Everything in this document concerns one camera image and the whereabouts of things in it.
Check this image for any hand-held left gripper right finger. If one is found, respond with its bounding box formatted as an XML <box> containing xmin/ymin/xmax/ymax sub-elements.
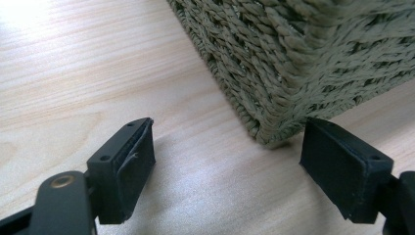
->
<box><xmin>299</xmin><ymin>117</ymin><xmax>394</xmax><ymax>225</ymax></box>

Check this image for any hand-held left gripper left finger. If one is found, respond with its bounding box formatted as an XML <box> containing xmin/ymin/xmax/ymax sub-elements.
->
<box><xmin>86</xmin><ymin>117</ymin><xmax>157</xmax><ymax>225</ymax></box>

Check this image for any woven green-grey basket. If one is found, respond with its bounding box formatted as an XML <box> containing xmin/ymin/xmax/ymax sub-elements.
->
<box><xmin>166</xmin><ymin>0</ymin><xmax>415</xmax><ymax>149</ymax></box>

